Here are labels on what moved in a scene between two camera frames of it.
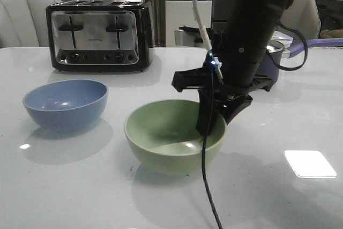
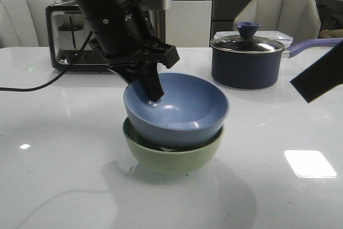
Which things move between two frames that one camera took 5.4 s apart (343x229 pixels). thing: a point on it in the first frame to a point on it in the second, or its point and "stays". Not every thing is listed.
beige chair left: x=23 y=19 stays
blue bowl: x=66 y=105 to x=193 y=109
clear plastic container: x=284 y=38 stays
